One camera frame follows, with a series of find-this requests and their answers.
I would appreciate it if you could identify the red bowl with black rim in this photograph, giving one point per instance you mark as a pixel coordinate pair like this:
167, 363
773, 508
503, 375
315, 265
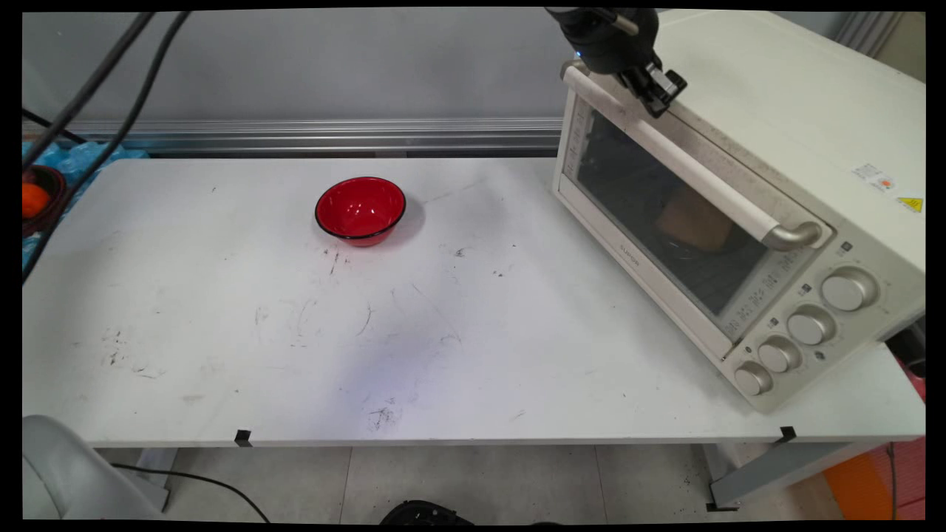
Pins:
361, 209

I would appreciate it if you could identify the grey ribbed column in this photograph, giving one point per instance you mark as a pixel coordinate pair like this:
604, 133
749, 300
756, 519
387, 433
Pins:
868, 33

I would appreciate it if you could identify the black tape mark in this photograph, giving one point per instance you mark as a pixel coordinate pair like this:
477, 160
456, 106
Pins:
243, 437

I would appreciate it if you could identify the large silver oven knob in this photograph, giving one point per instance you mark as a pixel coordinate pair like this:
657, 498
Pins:
848, 290

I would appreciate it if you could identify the orange box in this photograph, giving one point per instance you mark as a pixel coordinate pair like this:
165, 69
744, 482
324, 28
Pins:
857, 488

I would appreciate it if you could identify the blue plastic packaging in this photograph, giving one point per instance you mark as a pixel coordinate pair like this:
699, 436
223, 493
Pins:
81, 159

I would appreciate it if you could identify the yellow warning sticker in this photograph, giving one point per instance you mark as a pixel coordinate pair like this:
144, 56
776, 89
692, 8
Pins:
911, 205

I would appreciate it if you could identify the brown bread loaf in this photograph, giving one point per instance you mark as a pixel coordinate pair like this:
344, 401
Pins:
695, 218

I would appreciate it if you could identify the aluminium rail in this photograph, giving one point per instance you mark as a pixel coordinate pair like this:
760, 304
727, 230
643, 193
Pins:
332, 133

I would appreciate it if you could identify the white label sticker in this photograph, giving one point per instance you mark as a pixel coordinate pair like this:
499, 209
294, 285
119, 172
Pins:
873, 177

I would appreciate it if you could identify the orange fruit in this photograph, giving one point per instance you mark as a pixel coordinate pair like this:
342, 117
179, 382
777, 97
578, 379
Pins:
33, 199

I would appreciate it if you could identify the dark bowl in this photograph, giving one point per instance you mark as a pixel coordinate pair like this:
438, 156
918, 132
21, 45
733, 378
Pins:
55, 193

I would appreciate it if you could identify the black object beside oven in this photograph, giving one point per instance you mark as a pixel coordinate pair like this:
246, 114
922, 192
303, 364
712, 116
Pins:
907, 347

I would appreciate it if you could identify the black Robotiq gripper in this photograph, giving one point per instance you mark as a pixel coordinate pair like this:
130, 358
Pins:
606, 41

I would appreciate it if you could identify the black object on floor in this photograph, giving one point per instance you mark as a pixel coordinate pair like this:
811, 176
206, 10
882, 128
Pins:
425, 513

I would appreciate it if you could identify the grey table leg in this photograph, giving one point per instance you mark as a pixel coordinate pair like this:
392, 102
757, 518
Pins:
155, 480
783, 465

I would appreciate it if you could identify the red plastic crate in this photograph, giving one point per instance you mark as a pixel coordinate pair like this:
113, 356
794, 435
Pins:
910, 473

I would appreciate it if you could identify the cream toaster oven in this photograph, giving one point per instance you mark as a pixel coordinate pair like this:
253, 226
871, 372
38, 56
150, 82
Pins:
776, 89

